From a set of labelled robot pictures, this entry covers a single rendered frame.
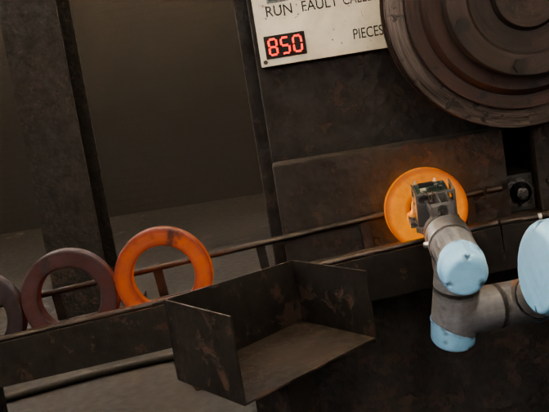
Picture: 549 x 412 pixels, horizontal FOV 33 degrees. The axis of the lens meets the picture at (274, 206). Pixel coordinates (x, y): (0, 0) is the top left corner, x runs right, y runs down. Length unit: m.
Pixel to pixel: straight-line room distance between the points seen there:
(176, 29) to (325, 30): 6.04
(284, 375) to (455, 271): 0.31
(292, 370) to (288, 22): 0.71
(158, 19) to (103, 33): 0.47
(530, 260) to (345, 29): 0.79
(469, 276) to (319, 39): 0.61
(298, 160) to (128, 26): 6.14
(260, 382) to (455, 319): 0.33
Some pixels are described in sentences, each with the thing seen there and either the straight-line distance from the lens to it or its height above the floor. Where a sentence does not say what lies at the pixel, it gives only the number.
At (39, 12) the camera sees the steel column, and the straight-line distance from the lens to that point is 4.38.
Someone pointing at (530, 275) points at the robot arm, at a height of 0.76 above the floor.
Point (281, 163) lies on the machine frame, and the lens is 1.82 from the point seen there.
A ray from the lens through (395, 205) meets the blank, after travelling 1.77.
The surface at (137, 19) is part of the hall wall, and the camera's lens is 7.89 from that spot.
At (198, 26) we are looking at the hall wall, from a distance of 7.84.
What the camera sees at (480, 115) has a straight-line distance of 1.75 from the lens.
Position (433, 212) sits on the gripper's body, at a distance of 1.59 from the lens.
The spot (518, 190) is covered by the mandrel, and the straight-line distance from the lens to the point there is 1.90.
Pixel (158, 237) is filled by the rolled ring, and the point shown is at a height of 0.78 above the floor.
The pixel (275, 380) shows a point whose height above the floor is 0.59.
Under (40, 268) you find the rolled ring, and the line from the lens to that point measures 1.83.
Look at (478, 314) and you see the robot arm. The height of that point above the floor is 0.62.
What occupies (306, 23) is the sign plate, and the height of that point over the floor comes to 1.13.
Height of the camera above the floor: 1.07
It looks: 9 degrees down
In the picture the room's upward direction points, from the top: 9 degrees counter-clockwise
